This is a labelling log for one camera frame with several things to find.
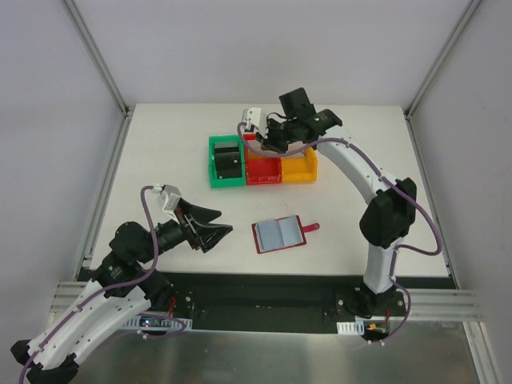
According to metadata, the white cable duct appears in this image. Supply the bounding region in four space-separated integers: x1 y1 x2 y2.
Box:
120 316 193 332
336 319 365 336

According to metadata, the red plastic bin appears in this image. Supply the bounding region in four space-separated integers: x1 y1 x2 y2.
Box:
243 146 282 186

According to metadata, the right aluminium frame post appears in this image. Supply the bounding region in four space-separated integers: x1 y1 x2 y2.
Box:
403 0 485 119

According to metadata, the black card in green bin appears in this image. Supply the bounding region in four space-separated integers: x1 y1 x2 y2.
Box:
214 142 242 179

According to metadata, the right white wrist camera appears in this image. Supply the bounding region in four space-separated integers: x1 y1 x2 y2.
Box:
241 107 266 132

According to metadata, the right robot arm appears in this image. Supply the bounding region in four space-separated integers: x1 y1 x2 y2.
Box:
243 87 417 318

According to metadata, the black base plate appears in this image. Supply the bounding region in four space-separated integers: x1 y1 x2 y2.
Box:
78 267 413 333

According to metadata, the green plastic bin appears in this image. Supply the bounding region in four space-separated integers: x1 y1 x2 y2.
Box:
208 135 246 189

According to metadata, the yellow plastic bin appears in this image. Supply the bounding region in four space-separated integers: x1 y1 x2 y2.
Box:
281 148 318 183

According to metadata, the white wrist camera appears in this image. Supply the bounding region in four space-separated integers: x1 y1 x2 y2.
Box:
152 184 182 214
241 107 266 132

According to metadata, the red leather card holder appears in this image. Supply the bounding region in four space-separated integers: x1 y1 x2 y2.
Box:
251 215 320 254

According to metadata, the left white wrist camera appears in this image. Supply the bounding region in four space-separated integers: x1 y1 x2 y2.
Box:
152 184 182 214

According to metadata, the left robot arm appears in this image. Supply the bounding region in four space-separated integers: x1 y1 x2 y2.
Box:
10 198 233 383

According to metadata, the aluminium frame post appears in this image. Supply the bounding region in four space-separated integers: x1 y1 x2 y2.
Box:
403 0 485 119
62 0 135 117

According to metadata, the left aluminium frame post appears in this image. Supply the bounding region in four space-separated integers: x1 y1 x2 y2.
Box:
62 0 135 117

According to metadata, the right white cable duct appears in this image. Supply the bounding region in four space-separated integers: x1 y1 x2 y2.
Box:
336 319 365 336

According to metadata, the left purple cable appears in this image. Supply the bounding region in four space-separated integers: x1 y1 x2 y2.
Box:
19 184 189 384

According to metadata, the left white cable duct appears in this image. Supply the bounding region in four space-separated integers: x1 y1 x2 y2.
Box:
120 316 193 332

